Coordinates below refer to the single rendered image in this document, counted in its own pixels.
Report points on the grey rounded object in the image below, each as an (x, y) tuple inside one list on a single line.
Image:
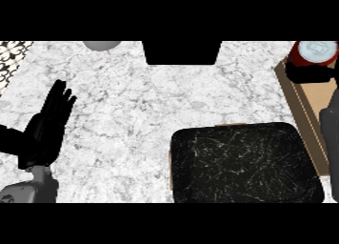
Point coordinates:
[(100, 45)]

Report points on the black scratched tray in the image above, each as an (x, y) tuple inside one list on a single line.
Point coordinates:
[(244, 163)]

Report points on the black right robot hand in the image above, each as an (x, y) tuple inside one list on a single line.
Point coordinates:
[(309, 73)]

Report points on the red can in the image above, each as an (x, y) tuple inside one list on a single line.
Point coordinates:
[(313, 52)]

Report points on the black appliance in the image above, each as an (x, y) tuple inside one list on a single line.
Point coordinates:
[(181, 52)]

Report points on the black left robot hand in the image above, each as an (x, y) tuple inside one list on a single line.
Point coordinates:
[(44, 133)]

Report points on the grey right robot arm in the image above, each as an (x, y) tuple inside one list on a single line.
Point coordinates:
[(337, 143)]

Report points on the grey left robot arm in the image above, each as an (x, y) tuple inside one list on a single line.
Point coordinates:
[(30, 189)]

